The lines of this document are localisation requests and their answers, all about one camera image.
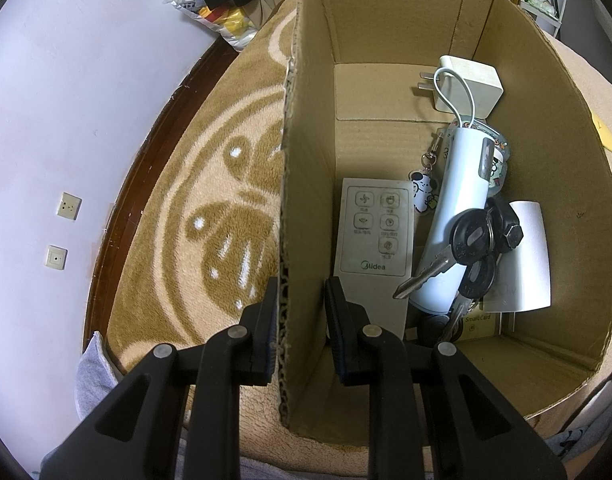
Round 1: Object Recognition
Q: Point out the grey cloth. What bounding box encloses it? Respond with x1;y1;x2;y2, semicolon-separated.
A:
75;332;132;423

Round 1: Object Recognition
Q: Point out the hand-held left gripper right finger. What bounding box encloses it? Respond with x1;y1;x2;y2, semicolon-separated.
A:
325;276;567;480

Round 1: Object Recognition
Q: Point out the dog keychain charm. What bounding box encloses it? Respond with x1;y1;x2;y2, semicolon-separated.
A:
420;127;447;216

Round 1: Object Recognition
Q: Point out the cardboard box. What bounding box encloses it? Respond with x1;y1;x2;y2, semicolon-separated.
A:
276;0;612;446

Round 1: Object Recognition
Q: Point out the black key bunch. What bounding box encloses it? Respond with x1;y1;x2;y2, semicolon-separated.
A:
393;195;524;343

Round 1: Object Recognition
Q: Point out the plastic bag with yellow items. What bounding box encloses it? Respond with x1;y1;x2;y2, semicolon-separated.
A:
162;0;259;52

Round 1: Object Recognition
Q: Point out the grey-green round tin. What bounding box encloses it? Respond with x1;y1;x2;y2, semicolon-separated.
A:
468;120;512;196

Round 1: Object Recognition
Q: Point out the white remote control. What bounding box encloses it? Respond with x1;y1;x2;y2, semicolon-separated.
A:
326;177;416;341

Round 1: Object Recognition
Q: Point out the white cylindrical power bank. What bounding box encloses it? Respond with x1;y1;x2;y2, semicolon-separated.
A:
410;122;497;313

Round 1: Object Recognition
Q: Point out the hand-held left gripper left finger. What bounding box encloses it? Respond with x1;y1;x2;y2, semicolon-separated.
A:
38;275;279;480

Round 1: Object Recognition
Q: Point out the beige smart card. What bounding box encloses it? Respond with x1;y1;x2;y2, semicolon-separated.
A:
456;312;502;343

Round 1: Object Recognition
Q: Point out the white plug adapter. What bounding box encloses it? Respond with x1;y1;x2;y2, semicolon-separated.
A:
413;55;504;116

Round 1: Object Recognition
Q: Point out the dark wooden bed frame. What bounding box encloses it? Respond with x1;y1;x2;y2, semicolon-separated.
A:
83;35;242;341

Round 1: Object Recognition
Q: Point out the white card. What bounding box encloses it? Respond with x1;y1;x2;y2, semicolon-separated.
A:
481;200;553;313

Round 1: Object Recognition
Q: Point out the white charging cable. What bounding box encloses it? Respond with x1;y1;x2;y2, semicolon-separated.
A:
433;67;478;128

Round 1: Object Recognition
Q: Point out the black car key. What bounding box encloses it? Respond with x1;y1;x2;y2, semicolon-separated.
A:
417;310;464;348

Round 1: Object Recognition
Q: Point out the yellow round disc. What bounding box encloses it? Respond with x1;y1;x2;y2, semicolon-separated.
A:
591;110;612;153

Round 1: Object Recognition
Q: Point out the wall socket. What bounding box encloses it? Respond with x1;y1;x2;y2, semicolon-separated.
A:
57;191;83;221
45;245;68;271

